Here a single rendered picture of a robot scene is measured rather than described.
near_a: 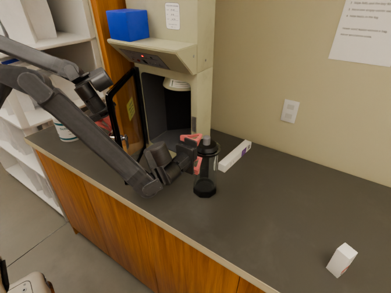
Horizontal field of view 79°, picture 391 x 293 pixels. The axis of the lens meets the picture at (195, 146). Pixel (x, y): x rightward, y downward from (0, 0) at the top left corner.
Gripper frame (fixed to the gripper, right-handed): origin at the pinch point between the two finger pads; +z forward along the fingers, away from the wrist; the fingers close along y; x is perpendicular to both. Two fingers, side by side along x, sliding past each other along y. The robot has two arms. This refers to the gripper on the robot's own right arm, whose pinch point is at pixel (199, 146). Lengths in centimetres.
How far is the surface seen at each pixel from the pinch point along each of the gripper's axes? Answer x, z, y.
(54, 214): 145, -13, -117
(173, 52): 9.6, 0.8, 30.8
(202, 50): 8.6, 15.6, 28.6
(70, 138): 83, -5, -22
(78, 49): 150, 55, 7
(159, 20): 24.3, 12.3, 37.6
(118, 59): 46, 9, 23
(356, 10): -31, 55, 39
